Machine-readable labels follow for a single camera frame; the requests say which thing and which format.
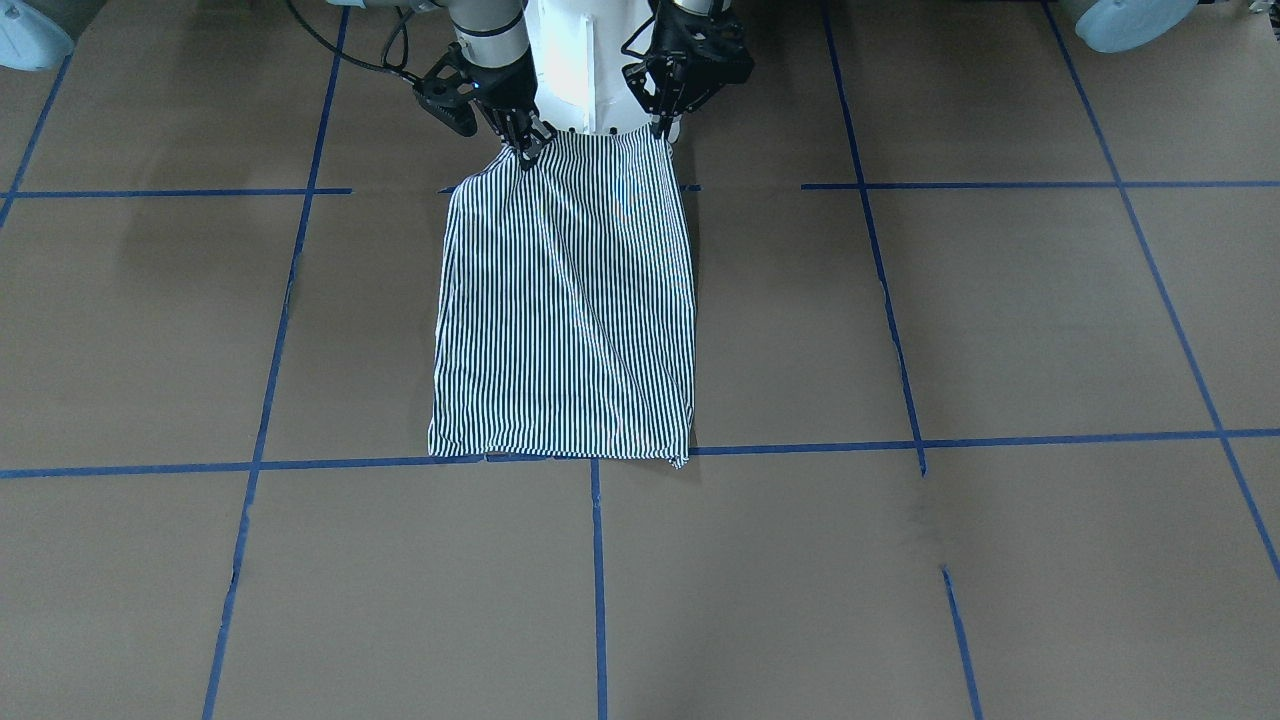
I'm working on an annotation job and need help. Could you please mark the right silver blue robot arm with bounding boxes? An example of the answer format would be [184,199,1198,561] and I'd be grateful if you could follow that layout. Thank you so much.
[3,1,556,170]

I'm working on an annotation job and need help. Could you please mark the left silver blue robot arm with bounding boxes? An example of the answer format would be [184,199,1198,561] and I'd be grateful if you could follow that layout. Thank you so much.
[620,1,1198,138]

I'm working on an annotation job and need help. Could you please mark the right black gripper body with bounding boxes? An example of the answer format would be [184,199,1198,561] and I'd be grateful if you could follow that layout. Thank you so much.
[462,58,556,151]

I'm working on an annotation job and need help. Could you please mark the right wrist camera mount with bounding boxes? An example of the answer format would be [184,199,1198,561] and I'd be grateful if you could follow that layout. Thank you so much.
[412,53,477,138]

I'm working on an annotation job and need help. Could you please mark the blue white striped polo shirt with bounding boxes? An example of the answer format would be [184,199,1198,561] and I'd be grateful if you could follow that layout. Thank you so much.
[428,129,696,466]

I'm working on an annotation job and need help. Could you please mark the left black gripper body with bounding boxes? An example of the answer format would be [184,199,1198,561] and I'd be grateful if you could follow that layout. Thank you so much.
[622,8,755,126]

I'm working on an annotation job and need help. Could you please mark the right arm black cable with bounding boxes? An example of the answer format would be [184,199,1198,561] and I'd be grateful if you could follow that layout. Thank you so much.
[285,0,442,86]

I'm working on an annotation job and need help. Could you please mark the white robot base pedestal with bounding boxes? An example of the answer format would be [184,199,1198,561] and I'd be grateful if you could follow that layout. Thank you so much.
[525,1,653,135]

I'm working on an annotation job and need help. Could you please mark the brown table cover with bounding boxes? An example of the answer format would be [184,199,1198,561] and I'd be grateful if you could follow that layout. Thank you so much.
[3,1,1279,719]

